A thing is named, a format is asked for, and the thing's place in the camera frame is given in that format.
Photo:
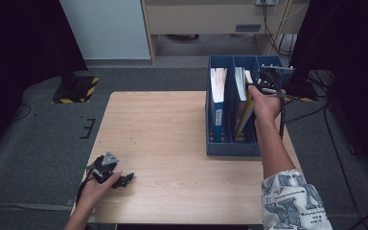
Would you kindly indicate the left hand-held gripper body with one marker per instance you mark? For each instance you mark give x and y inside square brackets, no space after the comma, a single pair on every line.
[103,167]

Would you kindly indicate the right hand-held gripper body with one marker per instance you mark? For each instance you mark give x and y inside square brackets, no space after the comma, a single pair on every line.
[270,81]

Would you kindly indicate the teal book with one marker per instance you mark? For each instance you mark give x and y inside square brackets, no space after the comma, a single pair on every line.
[240,83]

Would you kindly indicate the yellow book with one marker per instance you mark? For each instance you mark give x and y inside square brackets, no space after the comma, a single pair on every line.
[247,115]

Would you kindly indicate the blue book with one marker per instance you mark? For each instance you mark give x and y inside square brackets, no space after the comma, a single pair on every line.
[218,127]

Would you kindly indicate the blue file rack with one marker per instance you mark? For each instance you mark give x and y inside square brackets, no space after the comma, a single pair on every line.
[230,149]

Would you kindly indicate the person's right hand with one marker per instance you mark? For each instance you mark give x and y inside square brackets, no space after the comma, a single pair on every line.
[266,107]

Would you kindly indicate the person's left hand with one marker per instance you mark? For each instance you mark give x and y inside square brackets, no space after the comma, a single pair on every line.
[92,193]

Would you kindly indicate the striped black stand base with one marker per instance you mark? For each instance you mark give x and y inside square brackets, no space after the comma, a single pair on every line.
[76,91]
[300,92]

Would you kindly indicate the grey tape strip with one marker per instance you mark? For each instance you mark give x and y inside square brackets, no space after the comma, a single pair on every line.
[69,202]

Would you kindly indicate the white power strip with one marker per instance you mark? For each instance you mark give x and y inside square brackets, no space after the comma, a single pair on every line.
[266,2]

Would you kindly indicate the dark curtain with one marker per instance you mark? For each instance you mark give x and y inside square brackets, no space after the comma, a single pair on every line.
[357,64]

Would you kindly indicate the beige cabinet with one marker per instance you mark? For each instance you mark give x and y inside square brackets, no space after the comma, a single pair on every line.
[204,16]

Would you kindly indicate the person's right sleeve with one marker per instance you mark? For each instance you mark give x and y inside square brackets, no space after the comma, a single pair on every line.
[294,204]

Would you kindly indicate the white panel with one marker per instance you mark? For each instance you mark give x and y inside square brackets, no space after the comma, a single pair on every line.
[108,28]

